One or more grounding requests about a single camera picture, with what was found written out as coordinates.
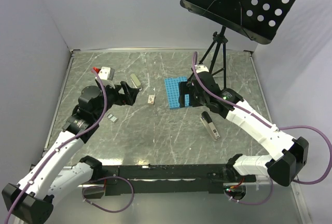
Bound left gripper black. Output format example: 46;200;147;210
94;80;139;120

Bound black beige stapler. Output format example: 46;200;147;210
200;111;220;141

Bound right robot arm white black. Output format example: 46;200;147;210
179;72;309;187

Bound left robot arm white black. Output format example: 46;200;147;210
2;81;139;223

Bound blue studded building plate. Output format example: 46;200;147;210
164;76;187;110

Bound small staple box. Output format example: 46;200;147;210
147;94;155;105

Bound grey staple strips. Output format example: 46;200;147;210
107;114;118;123

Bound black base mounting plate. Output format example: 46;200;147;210
84;164;256;196

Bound black perforated music stand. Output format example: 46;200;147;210
179;0;312;92

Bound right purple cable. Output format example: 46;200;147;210
191;51;329;205

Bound purple cable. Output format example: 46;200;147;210
191;51;329;205
4;68;134;224

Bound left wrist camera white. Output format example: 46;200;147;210
93;66;115;88

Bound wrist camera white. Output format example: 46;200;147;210
195;64;209;74
93;66;115;88

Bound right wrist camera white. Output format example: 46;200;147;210
195;64;209;74

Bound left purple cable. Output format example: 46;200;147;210
4;68;134;224

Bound aluminium frame rail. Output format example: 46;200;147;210
291;183;313;224

